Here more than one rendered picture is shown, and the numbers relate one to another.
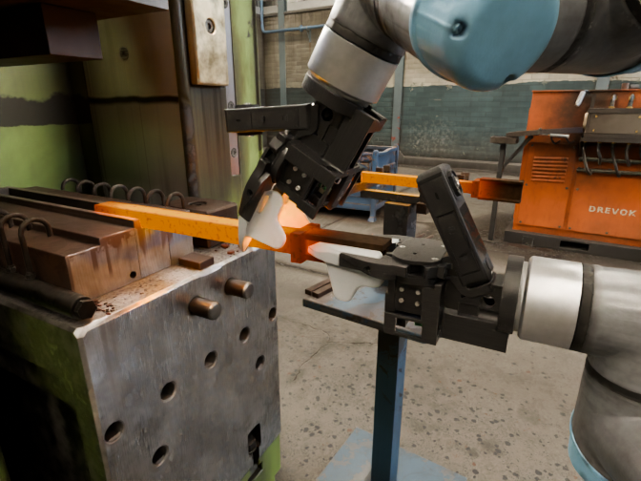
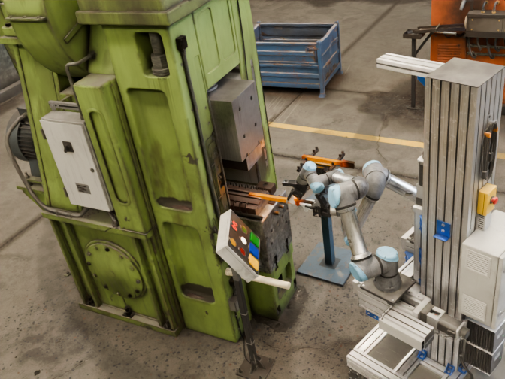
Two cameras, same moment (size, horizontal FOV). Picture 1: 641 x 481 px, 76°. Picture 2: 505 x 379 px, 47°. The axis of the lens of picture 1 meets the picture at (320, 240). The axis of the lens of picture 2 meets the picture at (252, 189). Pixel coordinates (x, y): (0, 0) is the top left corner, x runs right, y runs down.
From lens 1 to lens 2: 3.26 m
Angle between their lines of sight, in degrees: 15
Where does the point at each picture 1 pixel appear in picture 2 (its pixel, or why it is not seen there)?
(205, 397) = (276, 231)
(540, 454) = (396, 241)
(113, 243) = (259, 204)
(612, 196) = not seen: hidden behind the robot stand
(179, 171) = (254, 172)
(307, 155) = (297, 192)
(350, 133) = (303, 188)
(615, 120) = (485, 22)
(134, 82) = not seen: hidden behind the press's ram
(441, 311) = (321, 212)
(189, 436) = (275, 240)
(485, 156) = not seen: outside the picture
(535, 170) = (439, 53)
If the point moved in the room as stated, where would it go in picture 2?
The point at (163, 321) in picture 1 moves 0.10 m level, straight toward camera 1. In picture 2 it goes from (270, 217) to (276, 225)
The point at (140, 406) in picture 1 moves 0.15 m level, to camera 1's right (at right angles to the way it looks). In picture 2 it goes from (268, 234) to (291, 231)
